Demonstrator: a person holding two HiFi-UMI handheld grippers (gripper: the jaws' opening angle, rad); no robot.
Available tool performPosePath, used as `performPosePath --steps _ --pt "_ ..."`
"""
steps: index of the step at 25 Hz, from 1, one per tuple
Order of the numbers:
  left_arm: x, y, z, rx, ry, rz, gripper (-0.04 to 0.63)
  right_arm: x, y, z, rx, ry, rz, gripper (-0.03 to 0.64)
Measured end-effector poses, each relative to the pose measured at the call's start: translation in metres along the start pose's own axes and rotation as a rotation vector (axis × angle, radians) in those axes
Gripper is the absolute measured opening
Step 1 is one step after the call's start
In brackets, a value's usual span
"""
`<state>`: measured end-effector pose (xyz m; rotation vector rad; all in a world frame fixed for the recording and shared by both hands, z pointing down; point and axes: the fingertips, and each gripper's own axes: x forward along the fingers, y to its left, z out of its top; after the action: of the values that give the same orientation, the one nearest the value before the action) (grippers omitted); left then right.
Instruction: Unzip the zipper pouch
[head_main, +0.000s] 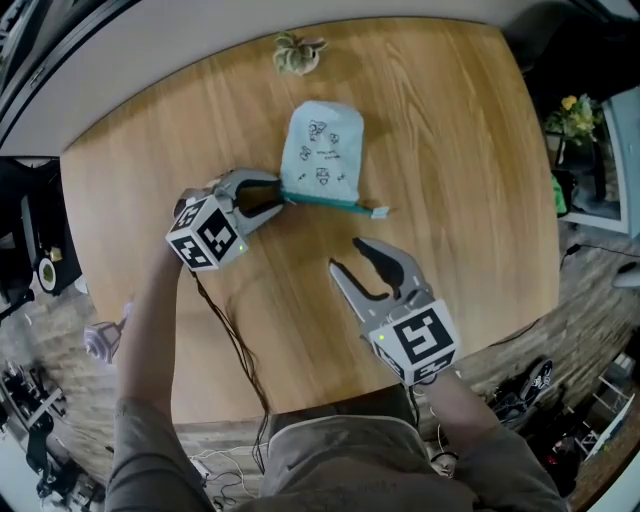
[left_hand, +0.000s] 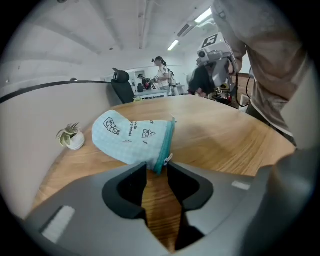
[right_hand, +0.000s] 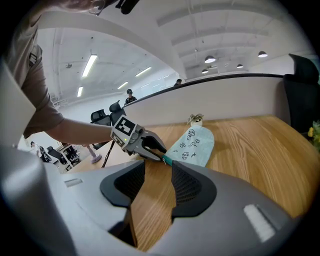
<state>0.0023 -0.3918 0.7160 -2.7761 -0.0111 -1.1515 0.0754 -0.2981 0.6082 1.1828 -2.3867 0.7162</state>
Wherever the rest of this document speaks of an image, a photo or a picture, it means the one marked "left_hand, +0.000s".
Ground ceiling light strip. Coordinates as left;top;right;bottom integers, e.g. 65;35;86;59
167;39;181;52
194;7;214;24

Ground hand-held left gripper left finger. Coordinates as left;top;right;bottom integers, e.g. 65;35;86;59
24;161;171;256

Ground black floor cable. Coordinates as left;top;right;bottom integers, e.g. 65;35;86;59
234;73;253;108

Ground person's grey printed sweatshirt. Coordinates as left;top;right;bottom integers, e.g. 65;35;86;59
211;0;314;149

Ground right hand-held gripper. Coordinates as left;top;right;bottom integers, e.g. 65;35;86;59
186;32;241;98

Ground small potted plant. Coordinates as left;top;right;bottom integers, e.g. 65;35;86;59
55;122;86;151

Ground black office chair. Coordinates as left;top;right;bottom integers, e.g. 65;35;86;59
110;67;136;105

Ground pale blue desk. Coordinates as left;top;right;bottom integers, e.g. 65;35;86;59
133;89;169;100

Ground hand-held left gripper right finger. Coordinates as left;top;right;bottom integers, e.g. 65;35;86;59
166;161;258;252

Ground ceiling air vent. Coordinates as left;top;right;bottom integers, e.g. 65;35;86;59
176;22;195;38

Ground grey desk partition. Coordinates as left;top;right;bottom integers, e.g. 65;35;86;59
0;79;124;220

